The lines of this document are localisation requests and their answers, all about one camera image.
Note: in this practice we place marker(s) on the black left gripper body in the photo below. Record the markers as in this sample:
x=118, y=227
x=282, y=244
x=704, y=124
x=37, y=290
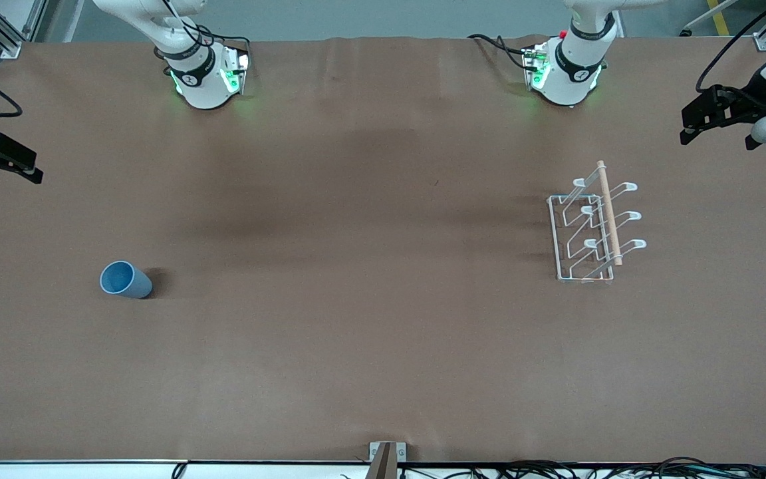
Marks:
x=743, y=106

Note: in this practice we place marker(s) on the blue plastic cup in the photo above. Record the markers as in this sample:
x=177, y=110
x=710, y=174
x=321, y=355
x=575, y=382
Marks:
x=127, y=281

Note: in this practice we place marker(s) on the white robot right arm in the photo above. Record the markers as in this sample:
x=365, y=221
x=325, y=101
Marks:
x=203, y=86

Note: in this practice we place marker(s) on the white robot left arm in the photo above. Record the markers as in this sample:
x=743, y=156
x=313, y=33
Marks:
x=572, y=73

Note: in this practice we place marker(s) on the white metal tube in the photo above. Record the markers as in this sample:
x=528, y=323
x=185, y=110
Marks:
x=715, y=13

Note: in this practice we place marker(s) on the brown table cover sheet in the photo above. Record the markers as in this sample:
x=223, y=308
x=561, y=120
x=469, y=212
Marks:
x=383, y=299

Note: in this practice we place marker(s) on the grey metal bracket plate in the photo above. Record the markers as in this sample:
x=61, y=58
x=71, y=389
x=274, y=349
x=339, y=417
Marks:
x=401, y=452

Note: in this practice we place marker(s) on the brown mounting post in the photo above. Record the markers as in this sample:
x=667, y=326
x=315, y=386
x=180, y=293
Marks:
x=383, y=466

